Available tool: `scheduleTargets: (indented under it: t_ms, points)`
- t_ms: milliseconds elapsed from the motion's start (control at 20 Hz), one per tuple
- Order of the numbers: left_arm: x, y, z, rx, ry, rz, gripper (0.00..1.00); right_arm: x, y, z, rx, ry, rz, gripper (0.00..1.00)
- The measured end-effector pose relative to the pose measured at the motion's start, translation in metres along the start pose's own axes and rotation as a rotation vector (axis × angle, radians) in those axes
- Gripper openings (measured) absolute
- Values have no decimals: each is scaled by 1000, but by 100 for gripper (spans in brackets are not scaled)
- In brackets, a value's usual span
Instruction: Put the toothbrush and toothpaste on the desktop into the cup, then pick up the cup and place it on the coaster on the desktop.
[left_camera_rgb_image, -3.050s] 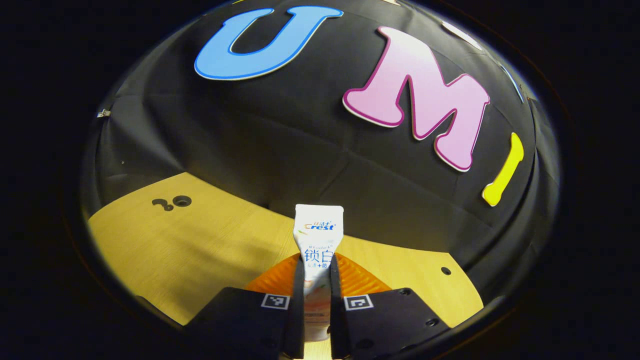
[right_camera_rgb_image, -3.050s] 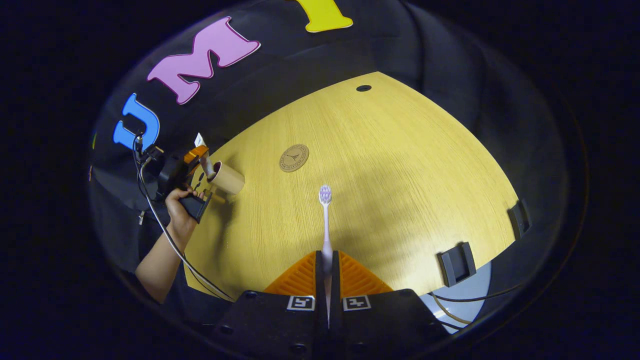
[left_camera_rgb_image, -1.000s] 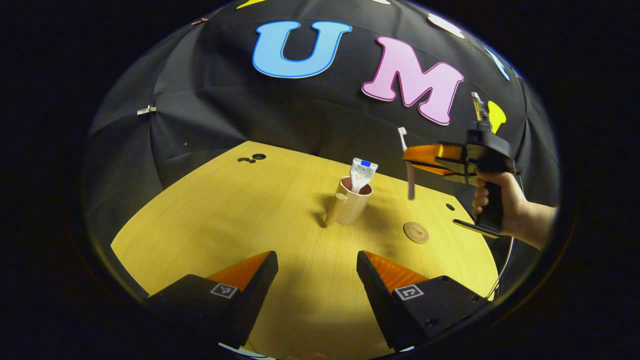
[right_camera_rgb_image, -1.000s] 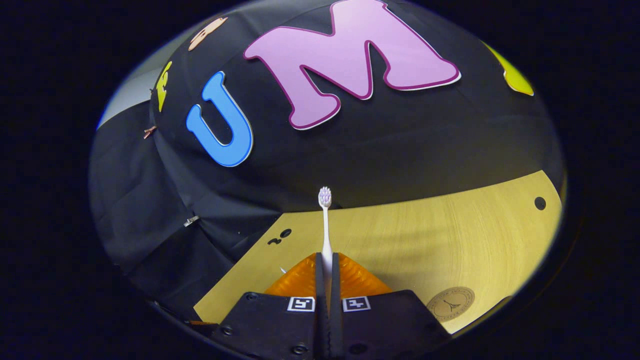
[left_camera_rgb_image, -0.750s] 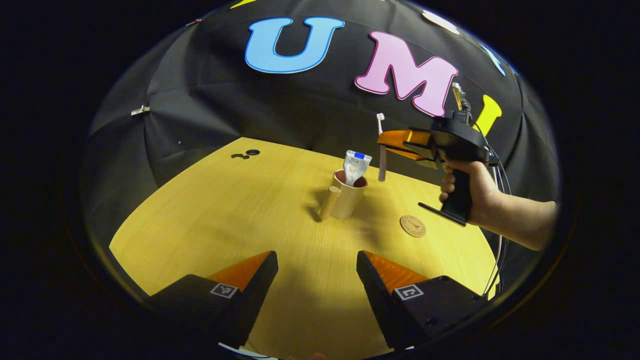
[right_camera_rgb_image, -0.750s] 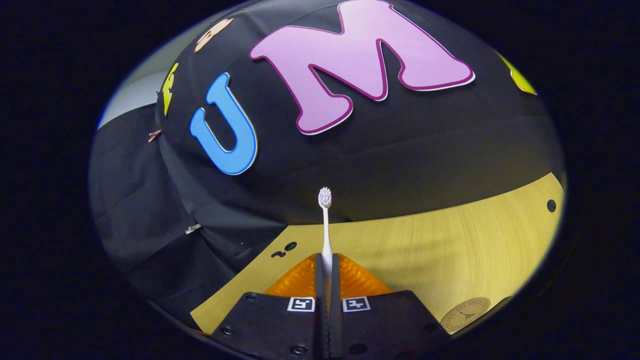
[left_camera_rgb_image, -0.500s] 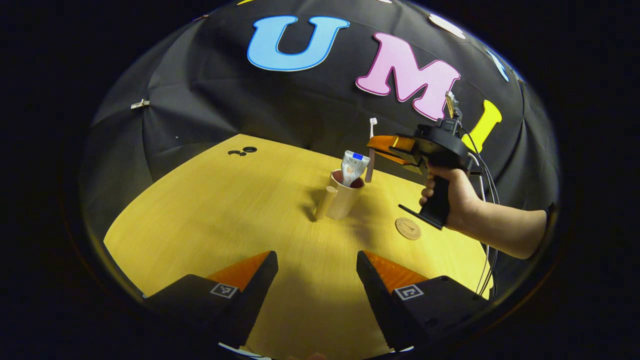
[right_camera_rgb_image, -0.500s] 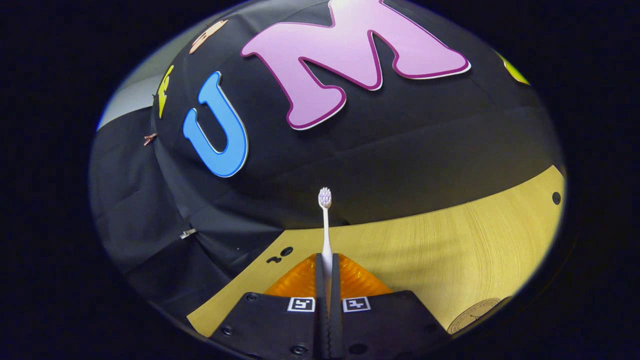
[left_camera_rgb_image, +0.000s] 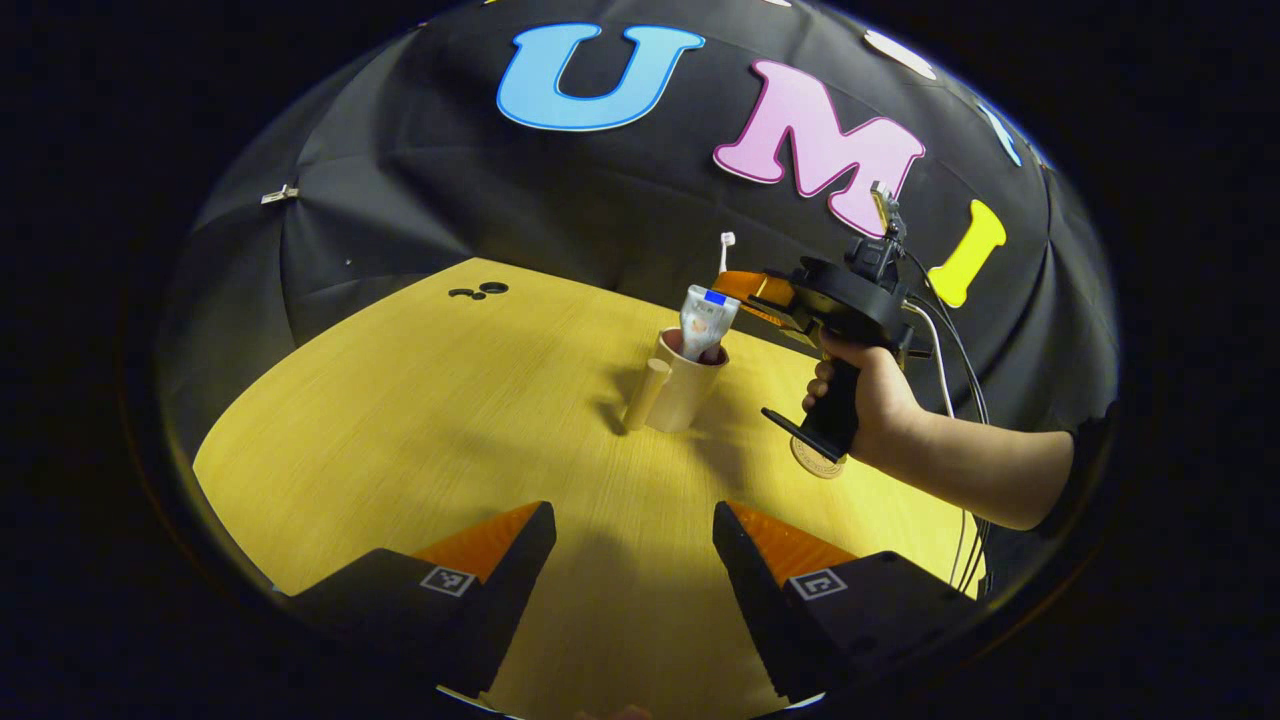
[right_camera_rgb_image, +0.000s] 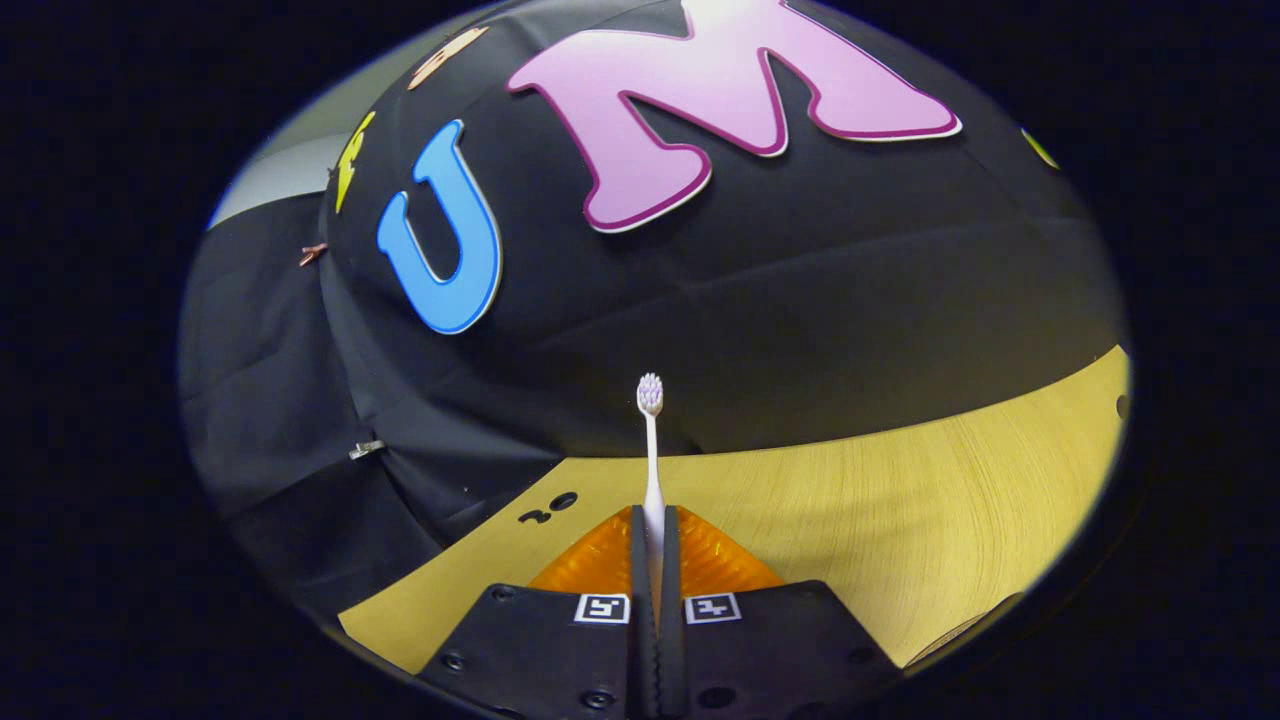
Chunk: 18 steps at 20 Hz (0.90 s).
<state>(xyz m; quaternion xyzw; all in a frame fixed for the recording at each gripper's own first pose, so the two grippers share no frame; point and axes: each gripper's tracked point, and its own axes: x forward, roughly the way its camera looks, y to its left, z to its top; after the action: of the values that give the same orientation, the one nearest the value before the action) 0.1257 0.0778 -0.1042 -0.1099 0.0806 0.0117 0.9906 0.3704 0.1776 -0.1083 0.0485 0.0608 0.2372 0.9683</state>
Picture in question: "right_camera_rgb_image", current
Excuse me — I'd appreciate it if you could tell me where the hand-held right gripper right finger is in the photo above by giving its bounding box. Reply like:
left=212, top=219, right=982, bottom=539
left=660, top=505, right=903, bottom=720

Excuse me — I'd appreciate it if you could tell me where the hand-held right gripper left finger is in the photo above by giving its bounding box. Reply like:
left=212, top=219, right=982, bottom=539
left=418, top=505, right=657, bottom=720

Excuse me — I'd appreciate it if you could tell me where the round wooden coaster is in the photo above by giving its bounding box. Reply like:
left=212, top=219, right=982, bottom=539
left=903, top=592, right=1026, bottom=669

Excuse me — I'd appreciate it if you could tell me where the white toothbrush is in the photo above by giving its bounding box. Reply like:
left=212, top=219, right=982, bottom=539
left=637, top=373, right=667, bottom=601

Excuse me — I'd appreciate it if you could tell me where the wooden desktop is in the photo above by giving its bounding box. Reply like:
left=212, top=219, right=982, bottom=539
left=338, top=345, right=1133, bottom=676

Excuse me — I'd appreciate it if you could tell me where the black backdrop cloth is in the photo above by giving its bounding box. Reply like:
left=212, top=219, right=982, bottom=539
left=180, top=0, right=1126, bottom=621

